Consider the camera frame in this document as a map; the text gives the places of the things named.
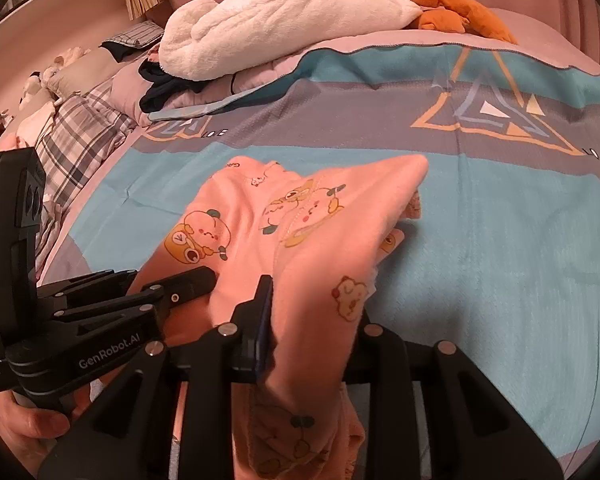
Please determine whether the beige pillow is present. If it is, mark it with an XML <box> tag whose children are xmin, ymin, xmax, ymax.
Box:
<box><xmin>47</xmin><ymin>49</ymin><xmax>127</xmax><ymax>103</ymax></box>

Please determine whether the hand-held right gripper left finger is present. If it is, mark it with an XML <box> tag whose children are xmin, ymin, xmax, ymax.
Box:
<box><xmin>37</xmin><ymin>275</ymin><xmax>277</xmax><ymax>480</ymax></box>

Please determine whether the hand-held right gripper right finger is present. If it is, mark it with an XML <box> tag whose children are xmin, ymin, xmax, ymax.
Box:
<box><xmin>337</xmin><ymin>307</ymin><xmax>565</xmax><ymax>480</ymax></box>

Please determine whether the white plush toy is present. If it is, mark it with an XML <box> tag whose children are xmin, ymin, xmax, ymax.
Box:
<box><xmin>158</xmin><ymin>0</ymin><xmax>422</xmax><ymax>82</ymax></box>

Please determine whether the pink cartoon print garment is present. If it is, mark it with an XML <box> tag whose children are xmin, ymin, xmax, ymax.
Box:
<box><xmin>129</xmin><ymin>154</ymin><xmax>429</xmax><ymax>480</ymax></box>

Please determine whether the person's left hand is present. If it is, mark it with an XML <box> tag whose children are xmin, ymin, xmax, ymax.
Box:
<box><xmin>0</xmin><ymin>385</ymin><xmax>95</xmax><ymax>467</ymax></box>

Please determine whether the orange plush toy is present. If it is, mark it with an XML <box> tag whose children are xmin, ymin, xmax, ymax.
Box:
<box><xmin>396</xmin><ymin>0</ymin><xmax>519</xmax><ymax>46</ymax></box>

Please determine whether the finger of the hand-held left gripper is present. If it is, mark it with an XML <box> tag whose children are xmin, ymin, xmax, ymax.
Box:
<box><xmin>36</xmin><ymin>269</ymin><xmax>141</xmax><ymax>312</ymax></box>
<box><xmin>52</xmin><ymin>266</ymin><xmax>218</xmax><ymax>342</ymax></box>

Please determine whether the dark cloth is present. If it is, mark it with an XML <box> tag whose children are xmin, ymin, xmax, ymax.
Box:
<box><xmin>138</xmin><ymin>56</ymin><xmax>212</xmax><ymax>114</ymax></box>

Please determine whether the blue grey triangle print blanket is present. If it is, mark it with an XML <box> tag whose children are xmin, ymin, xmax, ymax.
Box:
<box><xmin>32</xmin><ymin>40</ymin><xmax>600</xmax><ymax>466</ymax></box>

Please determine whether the cream plush toy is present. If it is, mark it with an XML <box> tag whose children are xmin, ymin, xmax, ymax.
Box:
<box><xmin>16</xmin><ymin>47</ymin><xmax>92</xmax><ymax>126</ymax></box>

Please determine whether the small grey plaid pillow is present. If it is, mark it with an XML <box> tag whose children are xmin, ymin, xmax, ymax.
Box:
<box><xmin>99</xmin><ymin>21</ymin><xmax>166</xmax><ymax>63</ymax></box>

